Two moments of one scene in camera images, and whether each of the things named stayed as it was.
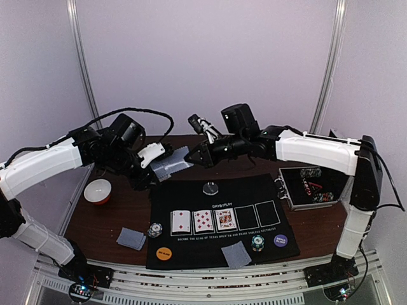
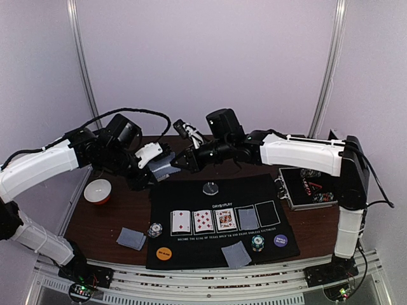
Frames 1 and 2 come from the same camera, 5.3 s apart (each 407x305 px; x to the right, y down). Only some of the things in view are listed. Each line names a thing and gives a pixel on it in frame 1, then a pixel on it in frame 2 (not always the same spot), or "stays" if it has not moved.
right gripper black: x=206 y=152 → x=193 y=159
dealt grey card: x=236 y=255 stays
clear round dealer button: x=210 y=189 stays
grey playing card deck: x=171 y=163 stays
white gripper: x=201 y=126 → x=196 y=135
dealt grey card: x=236 y=255 stays
